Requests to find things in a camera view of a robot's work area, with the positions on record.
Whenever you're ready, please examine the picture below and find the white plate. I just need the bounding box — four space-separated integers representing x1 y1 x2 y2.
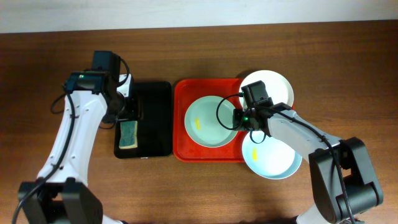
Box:
238 70 294 107

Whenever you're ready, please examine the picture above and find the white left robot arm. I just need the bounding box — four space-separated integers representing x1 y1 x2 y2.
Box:
12 71 133 223

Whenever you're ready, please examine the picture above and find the light blue plate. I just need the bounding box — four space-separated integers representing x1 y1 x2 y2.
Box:
241 131 302 180

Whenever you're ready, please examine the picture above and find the green and yellow sponge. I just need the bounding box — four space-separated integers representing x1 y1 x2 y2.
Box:
119 121 137 149

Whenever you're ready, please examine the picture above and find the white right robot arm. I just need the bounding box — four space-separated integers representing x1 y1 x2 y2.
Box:
233 103 384 223

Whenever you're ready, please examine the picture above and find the black plastic tray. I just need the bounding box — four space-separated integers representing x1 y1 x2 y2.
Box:
114 81 173 159

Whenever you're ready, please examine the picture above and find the pale green plate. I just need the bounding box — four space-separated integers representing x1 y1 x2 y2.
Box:
184 96 238 148

